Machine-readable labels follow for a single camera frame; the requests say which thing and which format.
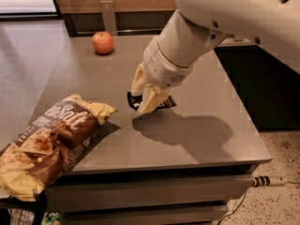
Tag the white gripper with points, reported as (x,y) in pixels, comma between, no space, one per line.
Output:
(163,68)

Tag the black rxbar chocolate bar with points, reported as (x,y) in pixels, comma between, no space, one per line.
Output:
(134,102)

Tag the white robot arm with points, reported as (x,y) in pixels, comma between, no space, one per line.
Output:
(198,26)

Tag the brown chip bag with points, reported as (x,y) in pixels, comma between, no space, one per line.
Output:
(50,146)

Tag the red apple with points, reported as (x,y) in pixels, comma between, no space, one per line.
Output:
(102,42)

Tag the grey drawer cabinet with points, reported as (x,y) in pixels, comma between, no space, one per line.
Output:
(172,197)

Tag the left metal bracket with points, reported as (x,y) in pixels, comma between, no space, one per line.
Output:
(108,16)

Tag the striped cable plug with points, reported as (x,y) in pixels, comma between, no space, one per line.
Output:
(271,181)

